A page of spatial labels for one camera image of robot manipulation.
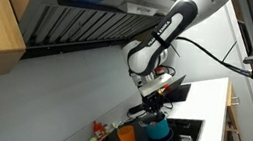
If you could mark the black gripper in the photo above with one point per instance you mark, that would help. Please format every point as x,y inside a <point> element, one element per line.
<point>153,103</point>

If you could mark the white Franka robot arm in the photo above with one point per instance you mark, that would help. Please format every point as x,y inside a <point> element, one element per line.
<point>145,58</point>

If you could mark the blue pot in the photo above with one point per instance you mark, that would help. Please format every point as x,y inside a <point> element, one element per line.
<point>159,131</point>

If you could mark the black bar-shaped object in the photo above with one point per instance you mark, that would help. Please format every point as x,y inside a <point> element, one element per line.
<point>137,110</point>

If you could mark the black wedge-shaped device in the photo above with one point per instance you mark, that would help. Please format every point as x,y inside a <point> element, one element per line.
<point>178,93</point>

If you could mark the orange plastic cup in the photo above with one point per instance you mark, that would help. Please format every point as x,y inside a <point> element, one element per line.
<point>126,138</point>

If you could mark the white toy food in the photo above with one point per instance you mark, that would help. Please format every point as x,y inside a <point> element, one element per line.
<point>116,125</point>

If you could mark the silver cooktop knob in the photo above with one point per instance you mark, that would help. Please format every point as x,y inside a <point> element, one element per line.
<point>185,140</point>

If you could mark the black glass cooktop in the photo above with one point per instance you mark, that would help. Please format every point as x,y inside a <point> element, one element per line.
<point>192,127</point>

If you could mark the wooden lower cabinet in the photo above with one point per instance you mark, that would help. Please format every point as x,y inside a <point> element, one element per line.
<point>232,113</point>

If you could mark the white labelled box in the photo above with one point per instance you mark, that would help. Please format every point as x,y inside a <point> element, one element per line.
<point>139,9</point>

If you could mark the steel range hood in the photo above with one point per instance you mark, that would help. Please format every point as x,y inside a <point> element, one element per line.
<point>90,21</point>

